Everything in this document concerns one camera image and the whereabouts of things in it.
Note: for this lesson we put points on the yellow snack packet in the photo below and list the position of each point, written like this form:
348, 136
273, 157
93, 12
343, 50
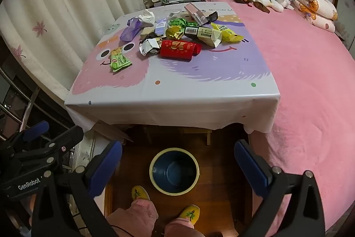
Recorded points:
230, 35

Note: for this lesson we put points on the light green snack packet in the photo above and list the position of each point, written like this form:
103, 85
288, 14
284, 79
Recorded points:
119, 60

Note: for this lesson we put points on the pink bed blanket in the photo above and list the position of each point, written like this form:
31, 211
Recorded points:
305, 87

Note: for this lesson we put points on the black and white carton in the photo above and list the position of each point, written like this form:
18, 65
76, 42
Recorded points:
205, 35

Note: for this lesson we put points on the red paper box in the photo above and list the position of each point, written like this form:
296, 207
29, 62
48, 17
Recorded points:
177, 48

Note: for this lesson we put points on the purple plastic wrapper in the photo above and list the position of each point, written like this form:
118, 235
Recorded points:
129, 31

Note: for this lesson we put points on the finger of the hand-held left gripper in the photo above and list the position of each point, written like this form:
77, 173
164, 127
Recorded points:
66, 139
36, 129

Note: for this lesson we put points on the small white blue carton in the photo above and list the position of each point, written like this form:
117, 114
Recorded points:
160, 27

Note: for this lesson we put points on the white tissue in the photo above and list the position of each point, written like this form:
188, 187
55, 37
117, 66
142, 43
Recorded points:
147, 17

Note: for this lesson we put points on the cream leaf print curtain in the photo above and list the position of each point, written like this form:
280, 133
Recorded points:
69, 3

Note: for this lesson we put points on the bright green foil wrapper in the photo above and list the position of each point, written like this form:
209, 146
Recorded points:
177, 21

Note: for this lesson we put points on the small black box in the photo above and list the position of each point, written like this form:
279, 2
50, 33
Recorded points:
213, 17

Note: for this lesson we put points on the gold foil wrapper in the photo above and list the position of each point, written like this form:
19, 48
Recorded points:
174, 32

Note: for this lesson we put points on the plain white plush toy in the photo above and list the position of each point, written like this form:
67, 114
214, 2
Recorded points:
283, 5

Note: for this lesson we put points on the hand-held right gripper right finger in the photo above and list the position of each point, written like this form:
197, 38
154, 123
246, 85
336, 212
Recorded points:
251, 169

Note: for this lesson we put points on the small beige box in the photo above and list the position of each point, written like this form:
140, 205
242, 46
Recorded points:
147, 31

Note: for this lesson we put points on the clear plastic wrapper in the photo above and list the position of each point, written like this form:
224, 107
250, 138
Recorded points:
173, 15

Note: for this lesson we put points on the blue bin with cream rim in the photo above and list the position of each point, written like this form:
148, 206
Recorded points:
174, 170

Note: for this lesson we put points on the folded cartoon quilt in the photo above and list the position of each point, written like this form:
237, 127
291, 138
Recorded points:
313, 8

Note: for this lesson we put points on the metal railing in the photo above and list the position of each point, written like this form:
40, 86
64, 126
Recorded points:
27, 106

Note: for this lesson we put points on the cartoon printed tablecloth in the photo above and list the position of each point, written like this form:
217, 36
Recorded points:
180, 87

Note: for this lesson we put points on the yellow embroidered slipper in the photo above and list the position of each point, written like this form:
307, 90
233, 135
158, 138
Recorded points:
140, 192
190, 213

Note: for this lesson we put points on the person's left leg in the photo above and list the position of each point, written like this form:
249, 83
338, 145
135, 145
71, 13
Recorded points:
133, 219

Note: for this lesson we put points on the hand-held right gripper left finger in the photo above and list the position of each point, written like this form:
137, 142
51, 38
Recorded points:
106, 169

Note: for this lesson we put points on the silver wrapper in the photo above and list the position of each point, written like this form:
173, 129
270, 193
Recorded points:
148, 46

